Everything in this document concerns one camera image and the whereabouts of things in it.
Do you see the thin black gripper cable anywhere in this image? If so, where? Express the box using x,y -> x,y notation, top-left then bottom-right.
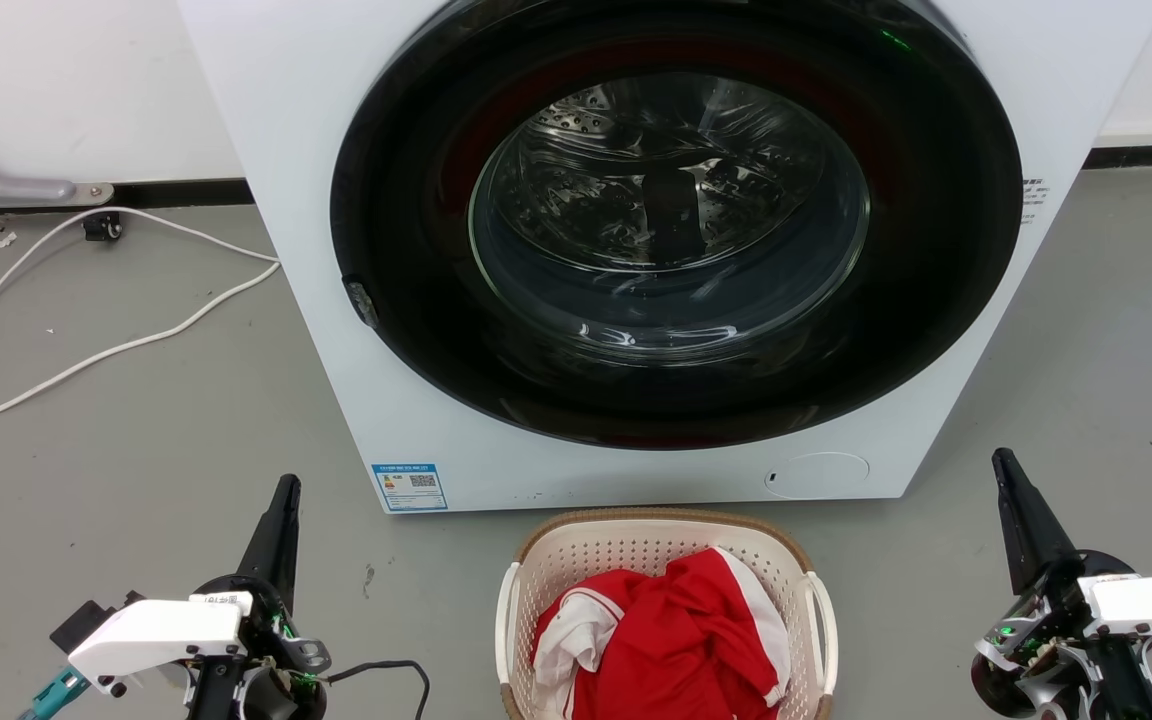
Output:
324,659 -> 433,720

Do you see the grey door latch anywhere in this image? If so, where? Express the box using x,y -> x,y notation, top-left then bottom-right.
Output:
344,280 -> 381,330

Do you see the blue energy label sticker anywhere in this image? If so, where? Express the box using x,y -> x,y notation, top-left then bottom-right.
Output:
372,462 -> 449,513

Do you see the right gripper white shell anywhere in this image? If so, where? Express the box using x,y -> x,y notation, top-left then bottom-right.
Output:
970,447 -> 1152,720

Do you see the round white filter cover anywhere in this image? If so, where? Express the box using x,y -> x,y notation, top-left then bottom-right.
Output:
764,452 -> 871,500

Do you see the grey wall pipe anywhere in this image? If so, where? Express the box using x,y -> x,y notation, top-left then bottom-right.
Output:
0,112 -> 116,209

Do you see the black round washer door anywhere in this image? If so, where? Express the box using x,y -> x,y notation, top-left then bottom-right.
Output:
330,0 -> 1024,451

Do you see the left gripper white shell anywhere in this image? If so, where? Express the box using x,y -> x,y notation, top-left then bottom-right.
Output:
67,474 -> 333,720

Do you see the beige perforated laundry basket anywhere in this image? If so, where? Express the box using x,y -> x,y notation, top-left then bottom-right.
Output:
495,507 -> 839,720

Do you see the white front-load washing machine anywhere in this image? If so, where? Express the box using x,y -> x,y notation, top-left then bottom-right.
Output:
176,0 -> 1152,515

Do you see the teal cable connector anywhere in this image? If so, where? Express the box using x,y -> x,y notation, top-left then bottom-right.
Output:
18,667 -> 91,720

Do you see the red and white garment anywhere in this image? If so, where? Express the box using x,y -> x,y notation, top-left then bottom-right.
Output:
531,546 -> 793,720

